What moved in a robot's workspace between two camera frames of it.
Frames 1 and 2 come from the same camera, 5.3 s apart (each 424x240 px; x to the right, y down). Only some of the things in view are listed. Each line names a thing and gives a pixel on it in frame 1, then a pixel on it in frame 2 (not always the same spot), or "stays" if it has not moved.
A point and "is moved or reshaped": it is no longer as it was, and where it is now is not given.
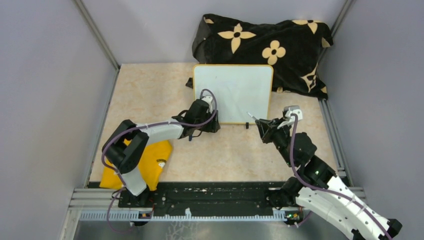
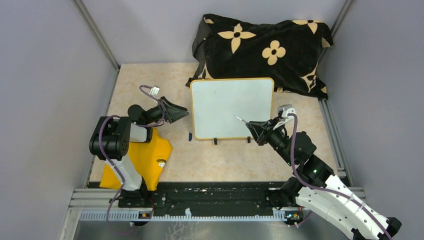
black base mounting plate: x=235 y=196 stays
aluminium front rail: x=103 y=204 stays
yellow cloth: x=154 y=159 stays
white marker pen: x=253 y=117 -> x=240 y=119
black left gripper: x=214 y=125 -> x=168 y=107
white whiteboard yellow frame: x=239 y=89 is moved or reshaped
